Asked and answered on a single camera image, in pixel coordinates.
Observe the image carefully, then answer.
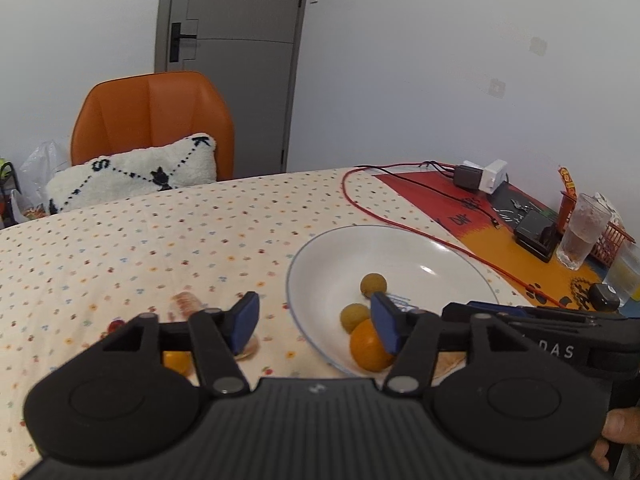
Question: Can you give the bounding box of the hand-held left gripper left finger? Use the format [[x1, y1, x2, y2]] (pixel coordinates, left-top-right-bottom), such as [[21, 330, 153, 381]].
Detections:
[[102, 291, 261, 395]]

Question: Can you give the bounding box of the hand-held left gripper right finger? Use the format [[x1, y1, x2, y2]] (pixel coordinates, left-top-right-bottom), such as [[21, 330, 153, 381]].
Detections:
[[370, 291, 528, 395]]

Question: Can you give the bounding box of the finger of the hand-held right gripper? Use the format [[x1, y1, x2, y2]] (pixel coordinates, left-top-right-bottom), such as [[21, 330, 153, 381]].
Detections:
[[442, 300, 627, 323]]

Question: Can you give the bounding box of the orange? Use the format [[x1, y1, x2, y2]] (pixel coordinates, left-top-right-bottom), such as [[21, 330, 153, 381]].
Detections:
[[349, 318, 396, 373]]

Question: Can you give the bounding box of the brown-green longan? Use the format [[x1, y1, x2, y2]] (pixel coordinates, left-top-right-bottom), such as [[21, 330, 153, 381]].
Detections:
[[360, 272, 389, 298], [339, 303, 372, 334]]

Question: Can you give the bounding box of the peeled pomelo piece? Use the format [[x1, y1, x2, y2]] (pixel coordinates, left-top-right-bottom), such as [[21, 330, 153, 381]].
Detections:
[[434, 352, 469, 379], [171, 291, 261, 362]]

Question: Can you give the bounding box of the white plate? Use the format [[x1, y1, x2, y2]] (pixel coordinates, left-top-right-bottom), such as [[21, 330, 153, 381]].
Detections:
[[286, 225, 501, 379]]

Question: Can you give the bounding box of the small kumquat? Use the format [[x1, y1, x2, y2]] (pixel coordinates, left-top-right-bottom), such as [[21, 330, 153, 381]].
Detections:
[[162, 351, 194, 376]]

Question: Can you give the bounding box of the person's right hand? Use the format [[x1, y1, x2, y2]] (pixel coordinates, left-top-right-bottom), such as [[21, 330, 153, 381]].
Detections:
[[592, 406, 640, 471]]

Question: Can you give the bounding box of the black round tape measure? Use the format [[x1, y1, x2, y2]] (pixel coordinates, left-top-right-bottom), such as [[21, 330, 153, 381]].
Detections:
[[587, 282, 621, 312]]

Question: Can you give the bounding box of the black box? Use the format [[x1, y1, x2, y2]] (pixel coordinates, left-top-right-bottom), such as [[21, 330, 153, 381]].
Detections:
[[513, 208, 564, 264]]

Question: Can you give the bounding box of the clear plastic cup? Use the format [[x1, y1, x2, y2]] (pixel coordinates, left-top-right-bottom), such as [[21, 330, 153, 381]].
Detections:
[[601, 241, 640, 307]]

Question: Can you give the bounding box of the red and orange mat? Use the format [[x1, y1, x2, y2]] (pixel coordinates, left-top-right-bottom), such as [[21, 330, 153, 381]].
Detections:
[[375, 169, 640, 322]]

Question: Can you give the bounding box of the clear drinking glass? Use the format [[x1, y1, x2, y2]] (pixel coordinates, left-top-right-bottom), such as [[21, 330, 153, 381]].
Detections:
[[555, 192, 614, 271]]

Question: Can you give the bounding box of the black mat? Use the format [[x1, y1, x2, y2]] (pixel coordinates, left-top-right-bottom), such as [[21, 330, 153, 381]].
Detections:
[[487, 182, 556, 227]]

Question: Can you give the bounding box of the white power adapter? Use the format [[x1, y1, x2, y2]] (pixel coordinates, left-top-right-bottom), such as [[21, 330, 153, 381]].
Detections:
[[477, 159, 509, 194]]

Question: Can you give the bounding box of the dark grey power adapter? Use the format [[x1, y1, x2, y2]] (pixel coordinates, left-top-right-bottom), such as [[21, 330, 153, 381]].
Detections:
[[453, 162, 484, 191]]

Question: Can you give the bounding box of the white patterned cushion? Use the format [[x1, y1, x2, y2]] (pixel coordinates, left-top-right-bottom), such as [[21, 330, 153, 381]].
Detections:
[[44, 133, 219, 214]]

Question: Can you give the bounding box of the orange chair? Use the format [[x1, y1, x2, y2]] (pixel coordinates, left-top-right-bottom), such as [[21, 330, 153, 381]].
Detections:
[[70, 71, 236, 181]]

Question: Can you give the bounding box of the clear plastic bag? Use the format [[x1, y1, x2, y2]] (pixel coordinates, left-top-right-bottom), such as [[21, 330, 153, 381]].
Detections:
[[9, 139, 72, 224]]

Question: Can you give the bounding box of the grey door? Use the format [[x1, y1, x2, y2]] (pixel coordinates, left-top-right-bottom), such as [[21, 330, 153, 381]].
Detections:
[[154, 0, 314, 181]]

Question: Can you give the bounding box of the red wire basket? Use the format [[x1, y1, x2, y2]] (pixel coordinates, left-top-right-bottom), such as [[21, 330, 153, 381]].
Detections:
[[559, 190, 639, 267]]

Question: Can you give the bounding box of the red cable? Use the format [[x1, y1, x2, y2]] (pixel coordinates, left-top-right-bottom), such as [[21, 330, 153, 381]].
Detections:
[[342, 161, 562, 307]]

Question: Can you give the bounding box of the black door lock handle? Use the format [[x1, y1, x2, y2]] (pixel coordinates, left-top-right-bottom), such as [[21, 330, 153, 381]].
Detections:
[[169, 22, 199, 64]]

